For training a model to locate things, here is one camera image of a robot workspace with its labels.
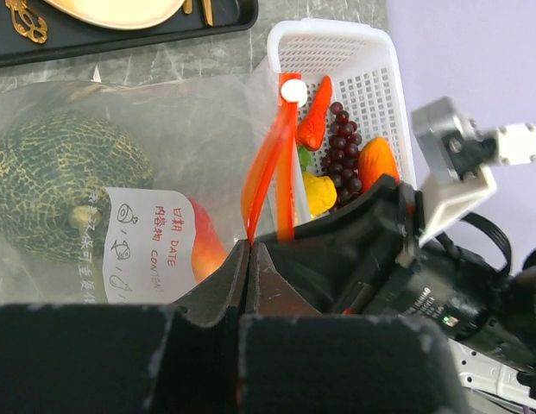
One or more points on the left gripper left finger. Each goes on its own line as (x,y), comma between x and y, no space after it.
(126,358)

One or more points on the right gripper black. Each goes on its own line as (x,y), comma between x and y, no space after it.
(342,260)

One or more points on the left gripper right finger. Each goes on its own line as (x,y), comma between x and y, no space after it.
(293,360)

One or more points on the red yellow apple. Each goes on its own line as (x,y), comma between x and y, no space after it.
(208,253)

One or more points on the clear zip bag orange zipper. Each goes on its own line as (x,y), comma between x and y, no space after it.
(201,136)

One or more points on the green netted melon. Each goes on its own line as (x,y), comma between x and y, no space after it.
(54,173)

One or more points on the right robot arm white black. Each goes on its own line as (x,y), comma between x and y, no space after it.
(485,309)

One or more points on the yellow pear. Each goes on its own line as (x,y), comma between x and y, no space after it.
(321,193)

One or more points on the dark purple grapes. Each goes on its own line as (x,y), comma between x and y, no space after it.
(341,157)

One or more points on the orange carrot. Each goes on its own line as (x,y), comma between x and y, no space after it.
(311,130)

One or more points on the white plastic basket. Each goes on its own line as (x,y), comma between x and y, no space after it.
(362,64)

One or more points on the gold knife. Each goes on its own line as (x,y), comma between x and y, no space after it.
(207,12)

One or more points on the gold spoon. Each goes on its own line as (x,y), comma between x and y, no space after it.
(187,7)

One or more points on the black serving tray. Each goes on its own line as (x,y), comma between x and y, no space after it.
(68,37)

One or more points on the cream orange plate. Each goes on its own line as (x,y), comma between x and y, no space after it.
(119,14)

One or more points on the gold fork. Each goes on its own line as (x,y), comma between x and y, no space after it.
(26,22)

